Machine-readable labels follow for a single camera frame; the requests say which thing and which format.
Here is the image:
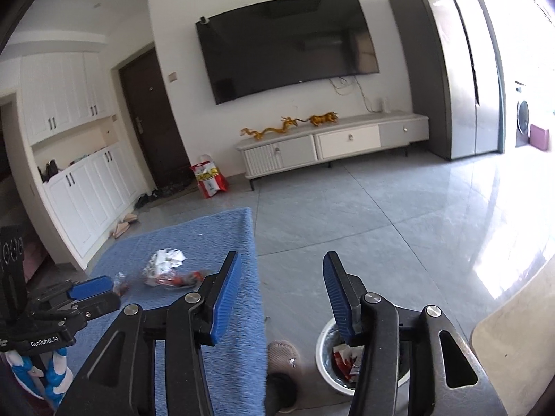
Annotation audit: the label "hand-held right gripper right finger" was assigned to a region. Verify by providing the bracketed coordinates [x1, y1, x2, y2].
[322, 251, 508, 416]

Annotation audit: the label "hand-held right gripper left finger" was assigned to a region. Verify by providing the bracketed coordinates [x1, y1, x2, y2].
[56, 251, 241, 416]

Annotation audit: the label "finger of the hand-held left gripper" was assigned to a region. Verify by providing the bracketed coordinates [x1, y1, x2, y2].
[77, 292, 122, 319]
[67, 275, 114, 302]

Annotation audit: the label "white trash bin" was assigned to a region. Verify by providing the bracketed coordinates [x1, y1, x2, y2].
[315, 316, 411, 396]

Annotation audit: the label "small dark clear wrapper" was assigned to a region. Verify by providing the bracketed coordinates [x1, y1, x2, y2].
[112, 271, 131, 298]

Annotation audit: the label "pink bedding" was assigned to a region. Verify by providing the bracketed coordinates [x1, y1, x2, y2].
[21, 240, 45, 283]

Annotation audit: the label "clear wrapper with red print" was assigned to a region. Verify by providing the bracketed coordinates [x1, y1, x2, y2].
[154, 271, 206, 289]

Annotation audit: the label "blue terry towel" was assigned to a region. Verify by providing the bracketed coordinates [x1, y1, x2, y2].
[71, 207, 270, 416]

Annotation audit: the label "clear silver crumpled wrapper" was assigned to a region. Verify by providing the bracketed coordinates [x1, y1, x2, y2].
[142, 248, 188, 287]

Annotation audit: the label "beige slipper on foot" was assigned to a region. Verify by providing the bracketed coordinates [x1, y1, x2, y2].
[266, 340, 300, 375]

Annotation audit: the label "dark shoes by door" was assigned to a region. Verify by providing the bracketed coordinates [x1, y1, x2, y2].
[134, 181, 197, 209]

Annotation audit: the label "red and white shopping bag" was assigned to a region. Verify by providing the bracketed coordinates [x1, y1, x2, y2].
[190, 155, 230, 199]

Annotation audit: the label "dark items on cabinet shelf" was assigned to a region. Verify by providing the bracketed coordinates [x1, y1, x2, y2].
[38, 159, 62, 181]

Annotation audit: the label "white television cabinet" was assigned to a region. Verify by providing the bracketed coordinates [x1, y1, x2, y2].
[235, 113, 430, 192]

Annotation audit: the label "golden dragon figurine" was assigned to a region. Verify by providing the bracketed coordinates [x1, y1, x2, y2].
[241, 115, 301, 141]

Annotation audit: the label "golden tiger figurine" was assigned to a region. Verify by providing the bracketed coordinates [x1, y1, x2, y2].
[308, 112, 339, 127]

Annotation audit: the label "dark brown door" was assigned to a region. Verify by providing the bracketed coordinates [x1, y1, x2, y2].
[110, 42, 194, 190]

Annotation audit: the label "grey refrigerator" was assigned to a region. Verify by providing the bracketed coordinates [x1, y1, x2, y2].
[389, 0, 506, 162]

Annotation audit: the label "pink box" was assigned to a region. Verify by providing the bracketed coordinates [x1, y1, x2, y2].
[529, 124, 549, 153]

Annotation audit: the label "white washing machine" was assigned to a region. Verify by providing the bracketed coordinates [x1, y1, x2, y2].
[514, 80, 532, 148]

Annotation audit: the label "white wall cabinet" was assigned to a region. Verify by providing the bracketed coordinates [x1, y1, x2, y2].
[19, 50, 145, 270]

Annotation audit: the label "television cable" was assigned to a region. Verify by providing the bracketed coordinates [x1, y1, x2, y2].
[328, 75, 382, 113]

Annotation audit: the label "black wall television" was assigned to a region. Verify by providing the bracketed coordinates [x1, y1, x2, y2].
[196, 0, 381, 105]

